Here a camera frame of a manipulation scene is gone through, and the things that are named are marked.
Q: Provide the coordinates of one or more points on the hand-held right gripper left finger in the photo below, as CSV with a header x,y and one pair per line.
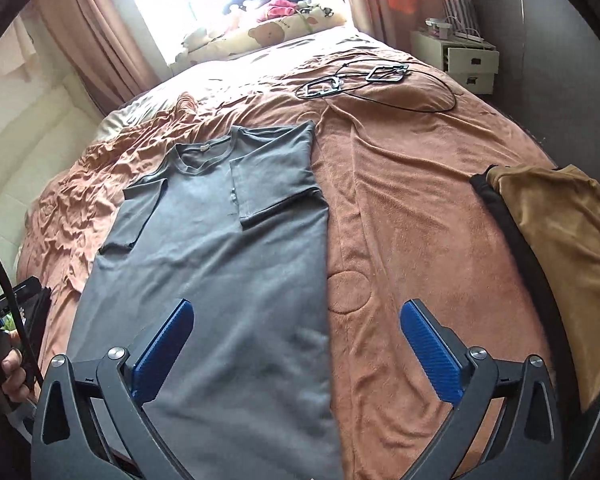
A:
x,y
162,350

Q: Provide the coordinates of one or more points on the folded black clothes stack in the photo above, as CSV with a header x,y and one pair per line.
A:
x,y
35,310

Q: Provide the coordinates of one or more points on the pink curtain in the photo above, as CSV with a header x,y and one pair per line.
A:
x,y
370,0
105,25

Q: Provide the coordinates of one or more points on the white nightstand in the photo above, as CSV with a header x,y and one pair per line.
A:
x,y
460,60

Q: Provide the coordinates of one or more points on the tan and black garment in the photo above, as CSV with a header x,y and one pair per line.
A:
x,y
555,240

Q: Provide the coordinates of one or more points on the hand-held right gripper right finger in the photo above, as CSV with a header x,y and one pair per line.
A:
x,y
427,350

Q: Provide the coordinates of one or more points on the person's left hand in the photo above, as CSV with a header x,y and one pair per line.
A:
x,y
12,375

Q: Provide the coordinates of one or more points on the grey t-shirt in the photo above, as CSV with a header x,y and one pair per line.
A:
x,y
220,270

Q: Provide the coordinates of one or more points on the brown blanket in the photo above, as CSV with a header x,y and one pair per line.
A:
x,y
405,185

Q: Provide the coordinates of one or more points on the cream padded headboard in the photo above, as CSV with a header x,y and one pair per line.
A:
x,y
30,160

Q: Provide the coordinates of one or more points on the bear print long cushion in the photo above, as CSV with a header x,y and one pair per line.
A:
x,y
270,35

